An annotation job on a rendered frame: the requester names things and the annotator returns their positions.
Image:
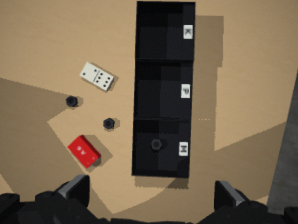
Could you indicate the white domino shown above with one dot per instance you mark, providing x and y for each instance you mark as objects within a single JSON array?
[{"x": 97, "y": 76}]

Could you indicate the black hex nut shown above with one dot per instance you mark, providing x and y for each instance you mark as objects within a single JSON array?
[
  {"x": 71, "y": 101},
  {"x": 156, "y": 144},
  {"x": 108, "y": 123}
]

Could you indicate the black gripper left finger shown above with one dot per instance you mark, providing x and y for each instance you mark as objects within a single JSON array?
[{"x": 51, "y": 207}]

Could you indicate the red 9v battery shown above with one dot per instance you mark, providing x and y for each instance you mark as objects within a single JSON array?
[{"x": 84, "y": 151}]

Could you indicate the black rack of three bins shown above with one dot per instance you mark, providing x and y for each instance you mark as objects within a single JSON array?
[{"x": 163, "y": 88}]

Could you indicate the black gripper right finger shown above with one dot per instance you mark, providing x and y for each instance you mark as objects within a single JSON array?
[{"x": 236, "y": 211}]

